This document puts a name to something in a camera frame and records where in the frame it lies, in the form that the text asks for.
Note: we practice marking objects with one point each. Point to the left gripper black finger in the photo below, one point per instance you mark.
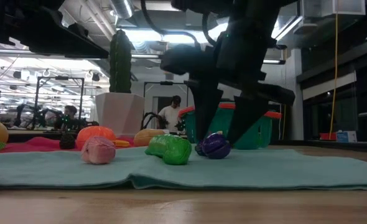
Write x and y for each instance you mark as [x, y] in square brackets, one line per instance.
[71, 43]

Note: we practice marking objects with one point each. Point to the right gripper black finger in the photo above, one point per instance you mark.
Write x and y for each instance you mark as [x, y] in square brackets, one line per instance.
[245, 115]
[205, 105]

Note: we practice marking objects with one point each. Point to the purple toy eggplant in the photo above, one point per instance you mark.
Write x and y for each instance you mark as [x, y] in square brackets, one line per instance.
[216, 146]

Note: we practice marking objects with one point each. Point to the small yellow ridged toy piece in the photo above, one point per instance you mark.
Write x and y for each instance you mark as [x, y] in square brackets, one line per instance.
[122, 143]

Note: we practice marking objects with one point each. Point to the orange toy tangerine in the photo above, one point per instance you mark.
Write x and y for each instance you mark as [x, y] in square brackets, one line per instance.
[94, 132]

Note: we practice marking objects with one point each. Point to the dark toy pinecone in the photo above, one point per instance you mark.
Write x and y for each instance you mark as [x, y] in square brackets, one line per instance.
[67, 141]

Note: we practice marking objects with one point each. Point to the black background robot arm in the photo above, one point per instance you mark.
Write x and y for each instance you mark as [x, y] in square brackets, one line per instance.
[150, 119]

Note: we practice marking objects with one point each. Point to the person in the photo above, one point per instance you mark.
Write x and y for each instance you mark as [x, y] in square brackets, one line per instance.
[171, 115]
[68, 119]

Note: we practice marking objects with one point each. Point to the green cactus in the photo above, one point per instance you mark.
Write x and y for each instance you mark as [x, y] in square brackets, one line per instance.
[120, 62]

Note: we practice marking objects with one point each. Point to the light blue cloth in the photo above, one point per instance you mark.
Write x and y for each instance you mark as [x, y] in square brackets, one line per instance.
[264, 168]

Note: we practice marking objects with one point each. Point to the white faceted planter pot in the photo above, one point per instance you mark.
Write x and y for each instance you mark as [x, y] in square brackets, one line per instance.
[119, 113]

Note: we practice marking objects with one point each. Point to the red bin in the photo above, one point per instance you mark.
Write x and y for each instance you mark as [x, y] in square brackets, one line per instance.
[328, 136]

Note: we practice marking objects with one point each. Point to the blue and white box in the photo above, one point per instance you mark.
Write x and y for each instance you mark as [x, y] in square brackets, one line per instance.
[346, 136]

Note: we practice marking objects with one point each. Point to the red cloth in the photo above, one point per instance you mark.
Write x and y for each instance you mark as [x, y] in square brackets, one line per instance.
[37, 144]

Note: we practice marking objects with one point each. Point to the pink textured toy fruit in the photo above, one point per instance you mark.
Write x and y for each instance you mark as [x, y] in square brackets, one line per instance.
[98, 151]

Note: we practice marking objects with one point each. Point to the black robot station frame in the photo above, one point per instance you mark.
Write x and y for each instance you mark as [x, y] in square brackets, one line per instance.
[59, 78]
[166, 83]

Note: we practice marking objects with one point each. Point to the silver ventilation duct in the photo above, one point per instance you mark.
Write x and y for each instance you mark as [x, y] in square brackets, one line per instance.
[122, 7]

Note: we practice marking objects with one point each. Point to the black table frame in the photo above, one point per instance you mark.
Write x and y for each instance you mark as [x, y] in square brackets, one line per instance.
[326, 144]

